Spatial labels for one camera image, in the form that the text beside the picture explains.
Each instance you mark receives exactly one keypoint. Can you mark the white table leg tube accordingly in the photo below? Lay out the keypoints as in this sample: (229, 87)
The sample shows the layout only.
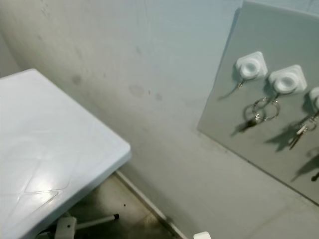
(102, 220)

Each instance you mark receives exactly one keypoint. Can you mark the grey wall board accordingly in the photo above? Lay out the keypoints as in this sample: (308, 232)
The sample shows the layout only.
(239, 139)

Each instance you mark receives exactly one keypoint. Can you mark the white square wall hook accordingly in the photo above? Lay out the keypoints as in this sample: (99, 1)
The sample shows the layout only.
(315, 98)
(287, 79)
(251, 65)

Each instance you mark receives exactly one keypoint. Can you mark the silver keys bunch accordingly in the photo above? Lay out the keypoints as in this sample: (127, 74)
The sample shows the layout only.
(300, 132)

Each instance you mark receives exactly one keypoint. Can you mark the silver key rings with key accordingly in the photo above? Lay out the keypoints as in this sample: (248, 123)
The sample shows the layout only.
(258, 117)

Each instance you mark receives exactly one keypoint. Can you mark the white plastic folding table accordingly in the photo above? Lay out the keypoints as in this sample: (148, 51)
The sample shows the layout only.
(60, 144)

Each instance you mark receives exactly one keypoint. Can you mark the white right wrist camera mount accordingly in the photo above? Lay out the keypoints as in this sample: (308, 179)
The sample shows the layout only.
(202, 235)

